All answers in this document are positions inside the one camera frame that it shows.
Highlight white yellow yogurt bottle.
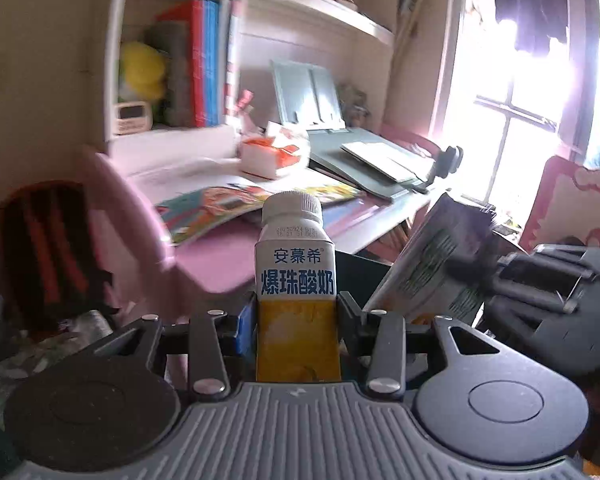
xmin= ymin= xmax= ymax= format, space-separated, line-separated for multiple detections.
xmin=254 ymin=191 xmax=340 ymax=382

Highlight purple white carton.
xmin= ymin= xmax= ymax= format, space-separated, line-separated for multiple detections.
xmin=364 ymin=192 xmax=521 ymax=324

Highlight dark teal trash bin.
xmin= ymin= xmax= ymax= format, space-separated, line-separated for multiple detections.
xmin=336 ymin=252 xmax=391 ymax=308

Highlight pink cartoon board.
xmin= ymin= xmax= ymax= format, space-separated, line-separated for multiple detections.
xmin=519 ymin=156 xmax=600 ymax=252

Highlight pink chair backrest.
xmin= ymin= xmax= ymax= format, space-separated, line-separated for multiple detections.
xmin=79 ymin=146 xmax=178 ymax=321

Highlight colourful picture book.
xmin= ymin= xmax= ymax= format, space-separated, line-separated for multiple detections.
xmin=155 ymin=177 xmax=365 ymax=246

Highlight pink white study desk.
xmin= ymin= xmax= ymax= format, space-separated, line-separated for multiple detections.
xmin=86 ymin=123 xmax=447 ymax=306

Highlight white notebook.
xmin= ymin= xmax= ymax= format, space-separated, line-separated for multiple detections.
xmin=340 ymin=141 xmax=434 ymax=183

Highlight black desk clamp lamp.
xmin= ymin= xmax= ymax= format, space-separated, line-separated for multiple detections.
xmin=413 ymin=146 xmax=464 ymax=194

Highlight black red backpack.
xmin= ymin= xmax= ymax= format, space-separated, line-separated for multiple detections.
xmin=0 ymin=180 xmax=118 ymax=338

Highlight orange white tissue box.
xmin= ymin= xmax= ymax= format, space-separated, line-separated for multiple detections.
xmin=239 ymin=122 xmax=311 ymax=180

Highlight green folding book stand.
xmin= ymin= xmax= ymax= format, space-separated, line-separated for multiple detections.
xmin=271 ymin=61 xmax=346 ymax=131

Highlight small white digital clock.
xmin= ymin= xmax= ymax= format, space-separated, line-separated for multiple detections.
xmin=114 ymin=101 xmax=152 ymax=136

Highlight yellow plush toy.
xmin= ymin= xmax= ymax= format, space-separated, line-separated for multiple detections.
xmin=118 ymin=41 xmax=166 ymax=103

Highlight white desk bookshelf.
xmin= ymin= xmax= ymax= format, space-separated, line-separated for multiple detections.
xmin=101 ymin=0 xmax=401 ymax=143

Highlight blue upright book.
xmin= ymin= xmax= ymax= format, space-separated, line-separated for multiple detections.
xmin=202 ymin=0 xmax=232 ymax=127

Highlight red upright book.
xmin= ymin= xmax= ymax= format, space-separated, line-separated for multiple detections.
xmin=157 ymin=0 xmax=206 ymax=128

